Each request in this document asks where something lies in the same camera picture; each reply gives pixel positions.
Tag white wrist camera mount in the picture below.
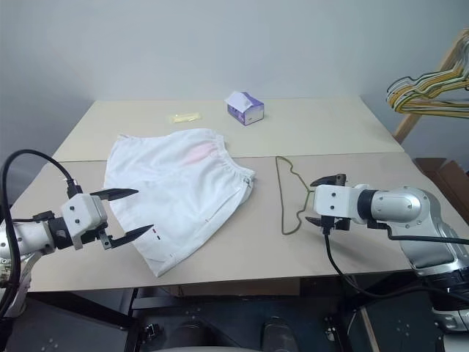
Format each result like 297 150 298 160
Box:
60 193 109 252
314 183 362 218

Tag dark rounded shape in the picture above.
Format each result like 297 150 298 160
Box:
261 316 295 352

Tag white shorts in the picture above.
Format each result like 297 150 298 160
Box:
103 127 256 279

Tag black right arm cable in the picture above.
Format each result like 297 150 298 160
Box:
322 222 469 298

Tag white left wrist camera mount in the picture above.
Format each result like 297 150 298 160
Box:
60 193 109 252

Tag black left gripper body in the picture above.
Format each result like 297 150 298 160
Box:
82 193 113 252

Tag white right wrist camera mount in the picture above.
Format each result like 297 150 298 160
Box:
314 183 362 218

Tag light wooden slat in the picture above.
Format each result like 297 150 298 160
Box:
359 307 381 352

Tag wooden clothes rack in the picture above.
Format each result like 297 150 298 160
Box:
391 27 469 142

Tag olive green wire hanger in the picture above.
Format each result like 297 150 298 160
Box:
275 155 318 236

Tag small yellow packet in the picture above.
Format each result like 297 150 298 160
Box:
167 111 204 125

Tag purple and white tissue box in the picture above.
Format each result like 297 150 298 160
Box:
225 91 266 128

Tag bundle of coloured hangers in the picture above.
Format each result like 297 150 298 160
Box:
385 54 469 97

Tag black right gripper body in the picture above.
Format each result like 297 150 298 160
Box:
313 172 353 235

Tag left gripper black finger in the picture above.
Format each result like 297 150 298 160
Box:
89 188 140 202
110 224 154 250

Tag brown cardboard box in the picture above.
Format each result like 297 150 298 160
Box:
413 157 469 218

